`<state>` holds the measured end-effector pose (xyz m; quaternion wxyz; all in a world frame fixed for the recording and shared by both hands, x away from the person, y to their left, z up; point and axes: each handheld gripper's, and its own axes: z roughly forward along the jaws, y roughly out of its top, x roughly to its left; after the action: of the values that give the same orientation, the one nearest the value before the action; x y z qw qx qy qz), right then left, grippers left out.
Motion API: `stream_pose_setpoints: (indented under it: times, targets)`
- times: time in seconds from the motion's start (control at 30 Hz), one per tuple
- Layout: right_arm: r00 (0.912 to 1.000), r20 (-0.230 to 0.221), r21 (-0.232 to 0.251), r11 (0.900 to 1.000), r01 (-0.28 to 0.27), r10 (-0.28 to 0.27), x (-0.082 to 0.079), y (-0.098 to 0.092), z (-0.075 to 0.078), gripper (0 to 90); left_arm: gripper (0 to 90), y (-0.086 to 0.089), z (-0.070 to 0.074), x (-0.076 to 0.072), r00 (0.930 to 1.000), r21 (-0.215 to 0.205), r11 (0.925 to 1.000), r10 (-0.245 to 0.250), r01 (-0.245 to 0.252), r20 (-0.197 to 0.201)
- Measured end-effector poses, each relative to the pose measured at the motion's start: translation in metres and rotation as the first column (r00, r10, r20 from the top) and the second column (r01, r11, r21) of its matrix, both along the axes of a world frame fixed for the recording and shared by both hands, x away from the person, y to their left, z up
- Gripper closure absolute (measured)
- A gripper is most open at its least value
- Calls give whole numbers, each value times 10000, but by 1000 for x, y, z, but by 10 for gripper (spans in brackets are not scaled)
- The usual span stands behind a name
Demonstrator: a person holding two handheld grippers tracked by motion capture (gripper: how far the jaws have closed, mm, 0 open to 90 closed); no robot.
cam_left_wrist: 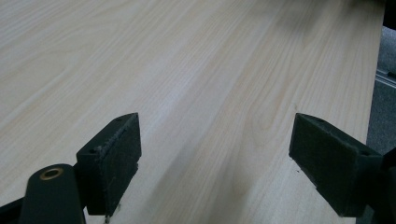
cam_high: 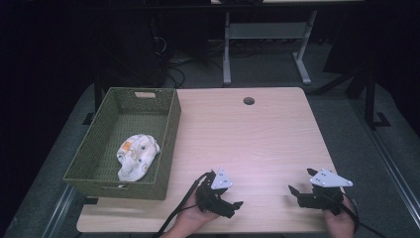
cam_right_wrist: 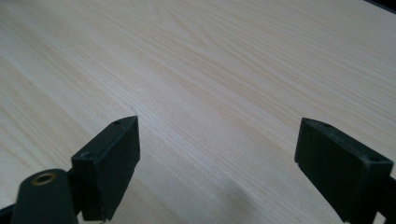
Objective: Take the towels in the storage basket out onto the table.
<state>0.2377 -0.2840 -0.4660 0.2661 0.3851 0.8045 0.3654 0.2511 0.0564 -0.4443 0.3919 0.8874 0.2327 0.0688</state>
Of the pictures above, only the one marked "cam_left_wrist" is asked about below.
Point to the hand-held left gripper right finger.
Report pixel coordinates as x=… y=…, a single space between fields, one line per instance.
x=330 y=161

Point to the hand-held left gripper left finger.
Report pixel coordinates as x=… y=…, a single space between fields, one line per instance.
x=115 y=161

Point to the dark object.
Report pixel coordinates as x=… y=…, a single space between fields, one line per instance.
x=390 y=14

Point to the metal stand rail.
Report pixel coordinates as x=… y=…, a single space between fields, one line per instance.
x=385 y=77

